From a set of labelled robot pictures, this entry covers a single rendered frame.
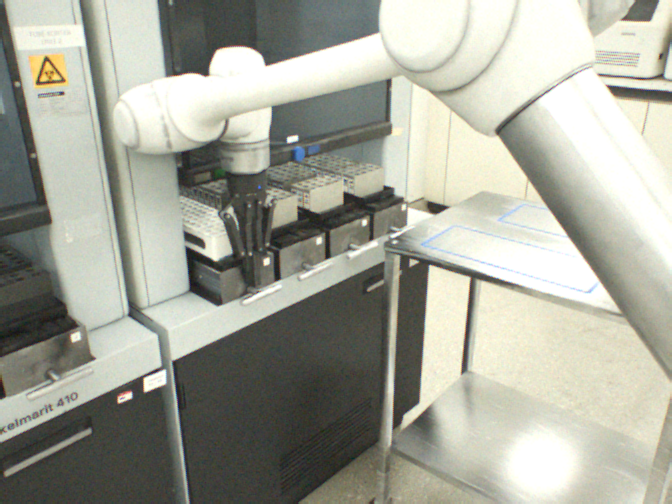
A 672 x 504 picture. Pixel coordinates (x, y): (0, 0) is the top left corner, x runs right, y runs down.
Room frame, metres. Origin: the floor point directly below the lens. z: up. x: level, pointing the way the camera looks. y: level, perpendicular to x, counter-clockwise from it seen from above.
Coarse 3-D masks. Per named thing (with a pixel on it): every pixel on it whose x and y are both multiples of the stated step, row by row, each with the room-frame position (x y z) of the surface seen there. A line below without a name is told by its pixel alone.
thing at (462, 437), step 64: (448, 256) 1.11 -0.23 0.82; (512, 256) 1.11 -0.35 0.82; (576, 256) 1.11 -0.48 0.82; (384, 320) 1.18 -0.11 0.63; (384, 384) 1.18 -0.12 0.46; (384, 448) 1.17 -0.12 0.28; (448, 448) 1.18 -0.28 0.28; (512, 448) 1.18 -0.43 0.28; (576, 448) 1.18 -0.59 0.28; (640, 448) 1.18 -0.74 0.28
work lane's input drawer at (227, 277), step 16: (192, 256) 1.15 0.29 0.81; (240, 256) 1.12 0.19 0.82; (272, 256) 1.16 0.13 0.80; (192, 272) 1.13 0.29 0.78; (208, 272) 1.09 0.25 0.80; (224, 272) 1.07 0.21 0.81; (240, 272) 1.10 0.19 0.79; (272, 272) 1.16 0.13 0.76; (208, 288) 1.10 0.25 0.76; (224, 288) 1.07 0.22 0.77; (240, 288) 1.10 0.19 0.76; (256, 288) 1.13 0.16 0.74; (272, 288) 1.11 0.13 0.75; (224, 304) 1.07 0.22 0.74; (240, 304) 1.05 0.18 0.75
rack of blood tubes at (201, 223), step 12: (192, 204) 1.30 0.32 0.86; (192, 216) 1.22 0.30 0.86; (204, 216) 1.22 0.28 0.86; (216, 216) 1.22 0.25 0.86; (192, 228) 1.15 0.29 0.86; (204, 228) 1.16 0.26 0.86; (216, 228) 1.16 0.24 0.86; (192, 240) 1.23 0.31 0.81; (204, 240) 1.12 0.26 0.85; (216, 240) 1.11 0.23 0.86; (228, 240) 1.13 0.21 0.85; (204, 252) 1.13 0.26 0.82; (216, 252) 1.11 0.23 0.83; (228, 252) 1.13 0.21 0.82
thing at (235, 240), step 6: (222, 210) 1.07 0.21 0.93; (228, 216) 1.05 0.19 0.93; (228, 222) 1.06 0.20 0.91; (234, 222) 1.06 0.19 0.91; (228, 228) 1.07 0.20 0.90; (234, 228) 1.06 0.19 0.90; (228, 234) 1.08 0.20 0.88; (234, 234) 1.06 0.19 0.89; (234, 240) 1.07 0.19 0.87; (240, 240) 1.07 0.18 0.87; (234, 246) 1.07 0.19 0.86; (240, 246) 1.07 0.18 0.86; (240, 252) 1.07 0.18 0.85
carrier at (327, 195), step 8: (320, 184) 1.39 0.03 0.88; (328, 184) 1.40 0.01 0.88; (336, 184) 1.41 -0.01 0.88; (304, 192) 1.36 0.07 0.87; (312, 192) 1.35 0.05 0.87; (320, 192) 1.37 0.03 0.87; (328, 192) 1.39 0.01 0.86; (336, 192) 1.41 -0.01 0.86; (304, 200) 1.36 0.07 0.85; (312, 200) 1.35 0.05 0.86; (320, 200) 1.37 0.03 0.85; (328, 200) 1.39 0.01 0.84; (336, 200) 1.41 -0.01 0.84; (304, 208) 1.36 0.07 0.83; (312, 208) 1.35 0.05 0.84; (320, 208) 1.37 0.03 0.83; (328, 208) 1.39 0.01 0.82
